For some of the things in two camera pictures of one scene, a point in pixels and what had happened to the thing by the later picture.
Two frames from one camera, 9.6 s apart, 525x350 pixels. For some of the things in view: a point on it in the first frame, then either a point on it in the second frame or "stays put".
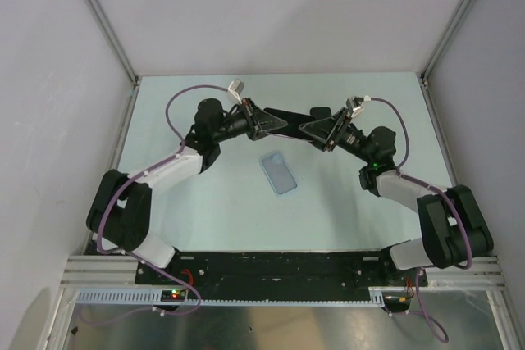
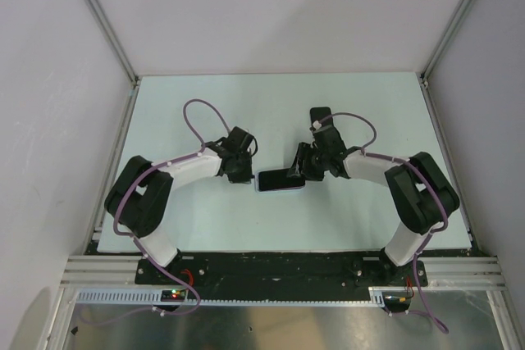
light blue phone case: (279, 173) -> (257, 183)
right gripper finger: (324, 129) -> (305, 162)
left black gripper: (258, 123) -> (245, 177)
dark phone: (294, 121) -> (279, 179)
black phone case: (321, 111) stays put
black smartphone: (321, 112) stays put
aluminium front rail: (86, 271) stays put
